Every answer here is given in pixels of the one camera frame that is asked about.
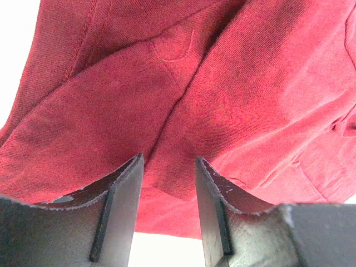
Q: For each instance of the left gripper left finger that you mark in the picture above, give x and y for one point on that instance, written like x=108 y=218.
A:
x=93 y=226

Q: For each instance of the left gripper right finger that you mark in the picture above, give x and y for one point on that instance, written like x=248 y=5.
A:
x=239 y=229

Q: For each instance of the maroon t shirt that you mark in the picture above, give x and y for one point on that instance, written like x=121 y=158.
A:
x=263 y=90

